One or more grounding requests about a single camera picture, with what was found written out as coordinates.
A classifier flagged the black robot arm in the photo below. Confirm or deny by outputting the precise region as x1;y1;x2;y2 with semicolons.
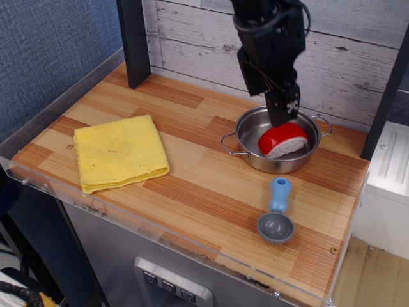
232;1;311;127

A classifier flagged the black and yellow floor object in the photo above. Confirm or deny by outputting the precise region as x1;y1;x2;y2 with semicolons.
1;267;59;306

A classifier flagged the black vertical post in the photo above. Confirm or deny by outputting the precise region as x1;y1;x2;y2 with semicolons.
116;0;151;89
360;28;408;160

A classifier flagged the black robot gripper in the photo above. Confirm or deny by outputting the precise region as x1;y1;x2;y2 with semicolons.
235;6;306;127

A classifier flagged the small stainless steel pot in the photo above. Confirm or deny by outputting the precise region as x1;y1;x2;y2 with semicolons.
221;106;332;174

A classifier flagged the black left vertical post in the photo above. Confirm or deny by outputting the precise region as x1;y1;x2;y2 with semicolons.
116;0;151;89

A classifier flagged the clear acrylic edge guard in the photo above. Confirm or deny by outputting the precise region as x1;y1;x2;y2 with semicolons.
1;145;369;306

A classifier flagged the black right vertical post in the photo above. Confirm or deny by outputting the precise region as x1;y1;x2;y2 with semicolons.
360;28;408;160

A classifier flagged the blue and grey scoop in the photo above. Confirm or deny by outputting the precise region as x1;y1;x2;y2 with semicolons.
257;177;295;245

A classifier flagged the silver dispenser button panel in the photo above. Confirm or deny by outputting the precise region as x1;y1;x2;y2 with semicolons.
134;256;213;306

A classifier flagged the folded yellow cloth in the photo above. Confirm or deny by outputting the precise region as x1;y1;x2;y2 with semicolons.
73;115;170;194

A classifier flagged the white ribbed side unit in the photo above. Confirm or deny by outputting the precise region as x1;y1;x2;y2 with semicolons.
351;122;408;259

